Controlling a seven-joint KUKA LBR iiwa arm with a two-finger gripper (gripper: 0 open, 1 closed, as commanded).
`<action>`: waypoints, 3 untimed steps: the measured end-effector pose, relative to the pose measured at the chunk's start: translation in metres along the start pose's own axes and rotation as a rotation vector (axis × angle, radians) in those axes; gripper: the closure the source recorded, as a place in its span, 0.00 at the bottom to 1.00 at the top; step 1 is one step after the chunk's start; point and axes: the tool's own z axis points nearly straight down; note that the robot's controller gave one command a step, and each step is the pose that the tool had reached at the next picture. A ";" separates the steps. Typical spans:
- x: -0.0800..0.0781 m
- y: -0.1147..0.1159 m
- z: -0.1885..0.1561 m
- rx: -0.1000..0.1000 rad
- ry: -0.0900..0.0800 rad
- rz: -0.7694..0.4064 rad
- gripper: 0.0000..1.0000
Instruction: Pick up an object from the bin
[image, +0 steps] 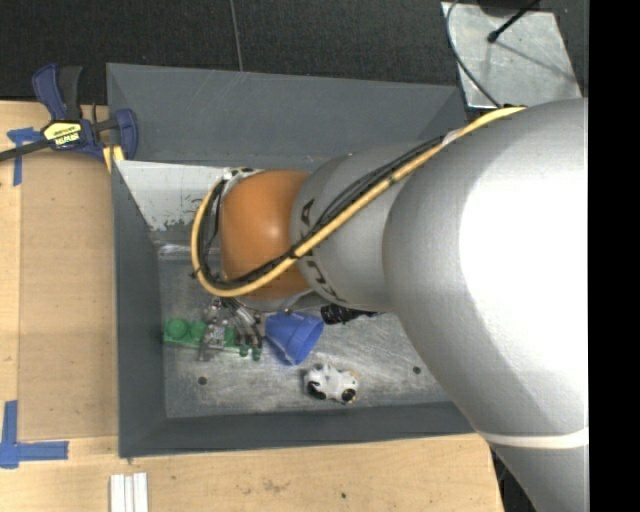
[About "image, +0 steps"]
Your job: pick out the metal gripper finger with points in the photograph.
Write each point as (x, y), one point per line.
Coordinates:
(213, 309)
(214, 336)

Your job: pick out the green flat toy block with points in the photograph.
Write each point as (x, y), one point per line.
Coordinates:
(181, 332)

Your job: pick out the blue cup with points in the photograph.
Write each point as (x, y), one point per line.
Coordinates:
(295, 336)

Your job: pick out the white toy car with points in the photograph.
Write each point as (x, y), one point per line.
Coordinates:
(331, 384)

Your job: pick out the pale wood board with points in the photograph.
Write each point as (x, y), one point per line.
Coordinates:
(65, 300)

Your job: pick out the grey metal bin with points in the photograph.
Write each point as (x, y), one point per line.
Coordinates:
(280, 115)

